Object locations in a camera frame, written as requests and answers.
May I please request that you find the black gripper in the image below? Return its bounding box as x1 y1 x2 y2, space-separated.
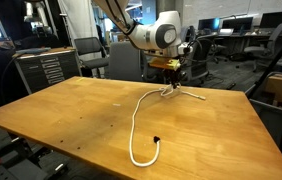
166 68 183 90

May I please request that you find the black computer monitor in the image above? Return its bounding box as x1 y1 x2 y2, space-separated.
197 18 221 34
259 10 282 30
221 17 254 33

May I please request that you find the metal drawer cabinet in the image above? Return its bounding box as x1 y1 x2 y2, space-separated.
13 48 82 95

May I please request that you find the whiteboard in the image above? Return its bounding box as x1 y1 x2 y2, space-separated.
183 0 282 22

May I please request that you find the silver laptop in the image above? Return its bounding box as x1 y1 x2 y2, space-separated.
218 28 235 37

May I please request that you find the white rope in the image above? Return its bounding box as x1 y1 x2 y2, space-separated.
128 83 207 168

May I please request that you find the grey bin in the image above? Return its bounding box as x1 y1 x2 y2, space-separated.
244 71 282 164

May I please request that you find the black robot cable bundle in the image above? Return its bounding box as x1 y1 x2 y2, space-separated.
104 0 212 68

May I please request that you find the black stand frame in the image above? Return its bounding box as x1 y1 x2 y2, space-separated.
0 131 72 180

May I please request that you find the dark grey office chair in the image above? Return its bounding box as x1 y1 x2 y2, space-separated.
179 34 217 88

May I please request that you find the grey mesh office chair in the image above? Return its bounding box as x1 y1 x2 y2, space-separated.
73 36 111 79

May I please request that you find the white curtain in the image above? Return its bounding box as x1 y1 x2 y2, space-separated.
59 0 99 43

